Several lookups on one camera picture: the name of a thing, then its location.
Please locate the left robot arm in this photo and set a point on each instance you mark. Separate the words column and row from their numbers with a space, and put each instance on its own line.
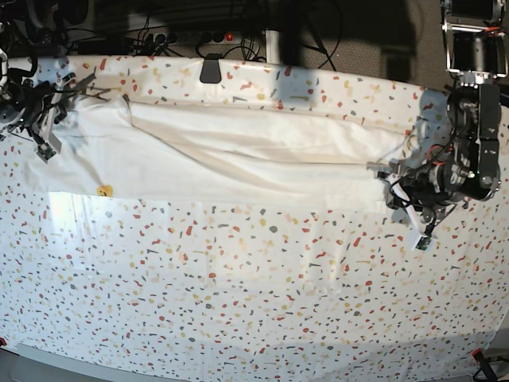
column 466, row 165

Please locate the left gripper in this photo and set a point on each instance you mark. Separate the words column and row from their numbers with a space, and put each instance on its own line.
column 422, row 189

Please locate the red clamp bottom right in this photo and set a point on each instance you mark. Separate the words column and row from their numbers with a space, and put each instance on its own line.
column 485, row 372

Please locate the white printed T-shirt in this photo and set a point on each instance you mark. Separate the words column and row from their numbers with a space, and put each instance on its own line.
column 226, row 155

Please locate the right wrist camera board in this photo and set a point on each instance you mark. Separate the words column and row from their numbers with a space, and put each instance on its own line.
column 46, row 151

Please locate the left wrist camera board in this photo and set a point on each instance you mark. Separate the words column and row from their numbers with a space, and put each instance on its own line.
column 419, row 241

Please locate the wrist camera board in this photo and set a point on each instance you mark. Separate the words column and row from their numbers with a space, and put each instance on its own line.
column 46, row 151
column 419, row 241

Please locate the power strip with red switch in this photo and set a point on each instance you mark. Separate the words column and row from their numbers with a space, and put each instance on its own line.
column 205, row 37

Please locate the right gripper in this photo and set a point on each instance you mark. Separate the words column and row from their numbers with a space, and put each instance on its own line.
column 35, row 108

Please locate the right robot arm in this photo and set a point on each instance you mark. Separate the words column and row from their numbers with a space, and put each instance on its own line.
column 25, row 27

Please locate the black table clamp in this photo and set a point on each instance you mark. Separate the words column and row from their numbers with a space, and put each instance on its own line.
column 210, row 72

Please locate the terrazzo pattern tablecloth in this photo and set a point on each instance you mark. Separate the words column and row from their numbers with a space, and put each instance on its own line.
column 204, row 291

